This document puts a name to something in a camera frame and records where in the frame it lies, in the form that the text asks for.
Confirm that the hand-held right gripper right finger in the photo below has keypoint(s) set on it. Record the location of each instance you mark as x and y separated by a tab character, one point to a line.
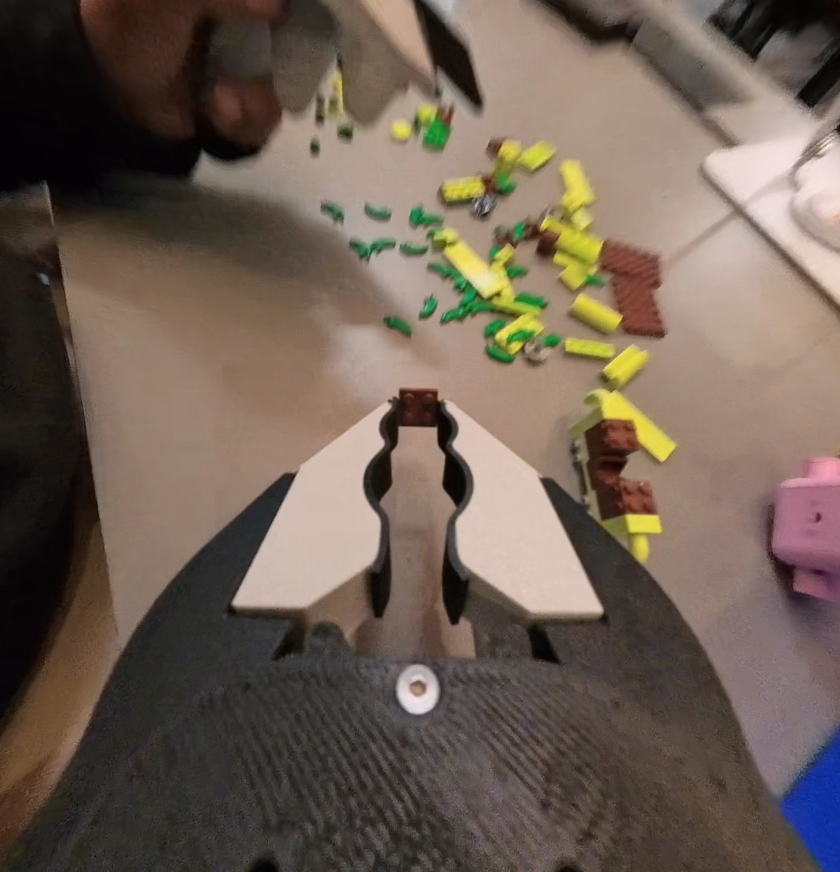
522	545

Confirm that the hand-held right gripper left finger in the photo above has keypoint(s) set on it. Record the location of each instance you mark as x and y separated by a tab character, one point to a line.
311	545

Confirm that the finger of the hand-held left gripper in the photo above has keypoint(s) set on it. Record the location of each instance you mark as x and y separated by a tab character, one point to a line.
392	27
311	48

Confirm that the brown square plate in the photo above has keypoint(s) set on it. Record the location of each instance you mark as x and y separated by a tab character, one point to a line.
418	407

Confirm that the person's left forearm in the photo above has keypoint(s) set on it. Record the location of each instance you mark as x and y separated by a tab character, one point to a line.
52	102

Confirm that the person's left hand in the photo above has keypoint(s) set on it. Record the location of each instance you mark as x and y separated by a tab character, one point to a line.
147	61

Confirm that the lime and brown brick assembly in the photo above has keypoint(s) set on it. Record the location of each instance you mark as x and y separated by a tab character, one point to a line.
617	470

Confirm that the grey round plate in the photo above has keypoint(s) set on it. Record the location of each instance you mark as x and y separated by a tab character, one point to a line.
535	351

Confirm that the dark brown round plate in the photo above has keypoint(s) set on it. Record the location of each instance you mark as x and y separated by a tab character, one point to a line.
486	204

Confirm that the scattered green leaf pieces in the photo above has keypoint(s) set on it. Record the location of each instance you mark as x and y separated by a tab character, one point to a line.
396	325

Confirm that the scattered lime green bricks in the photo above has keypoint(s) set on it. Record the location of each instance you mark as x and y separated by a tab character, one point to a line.
471	269

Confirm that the pink brick plant pot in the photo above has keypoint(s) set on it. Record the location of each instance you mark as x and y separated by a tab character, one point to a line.
815	531

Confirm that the blue plastic bin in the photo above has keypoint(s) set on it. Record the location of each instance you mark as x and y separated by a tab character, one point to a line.
822	797

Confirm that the white tray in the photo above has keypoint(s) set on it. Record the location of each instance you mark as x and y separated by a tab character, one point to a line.
754	184

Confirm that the glass bowl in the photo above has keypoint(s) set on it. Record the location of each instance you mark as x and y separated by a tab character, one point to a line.
825	197

